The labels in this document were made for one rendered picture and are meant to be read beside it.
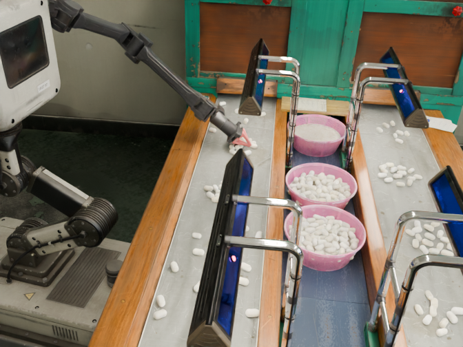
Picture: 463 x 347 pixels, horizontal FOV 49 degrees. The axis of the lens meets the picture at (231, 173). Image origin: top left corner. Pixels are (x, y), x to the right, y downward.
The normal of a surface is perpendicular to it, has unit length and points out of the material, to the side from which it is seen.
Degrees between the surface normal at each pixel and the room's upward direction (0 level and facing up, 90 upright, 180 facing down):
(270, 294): 0
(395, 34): 90
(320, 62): 90
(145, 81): 90
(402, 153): 0
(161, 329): 0
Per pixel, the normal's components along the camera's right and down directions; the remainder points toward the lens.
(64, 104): -0.09, 0.54
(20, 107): 0.96, 0.17
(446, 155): 0.03, -0.84
